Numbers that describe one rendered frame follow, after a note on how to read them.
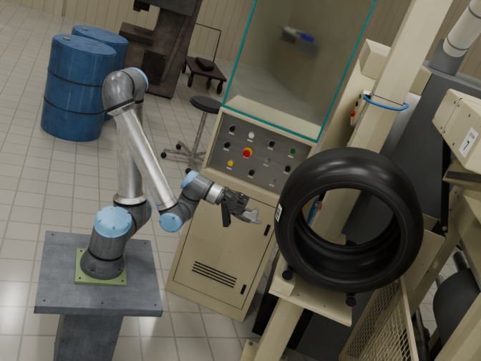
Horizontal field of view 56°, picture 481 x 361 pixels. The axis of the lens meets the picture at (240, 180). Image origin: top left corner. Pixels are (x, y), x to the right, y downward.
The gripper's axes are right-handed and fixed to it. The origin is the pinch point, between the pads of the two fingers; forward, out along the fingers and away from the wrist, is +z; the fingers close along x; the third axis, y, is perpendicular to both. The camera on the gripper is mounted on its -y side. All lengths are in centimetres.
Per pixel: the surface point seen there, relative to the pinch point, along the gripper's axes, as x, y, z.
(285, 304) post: 27, -49, 35
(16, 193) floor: 93, -125, -162
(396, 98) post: 27, 69, 25
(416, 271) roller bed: 20, 7, 74
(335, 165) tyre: -8.3, 41.4, 13.6
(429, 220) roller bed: 39, 25, 72
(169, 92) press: 438, -118, -182
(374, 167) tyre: -8, 47, 26
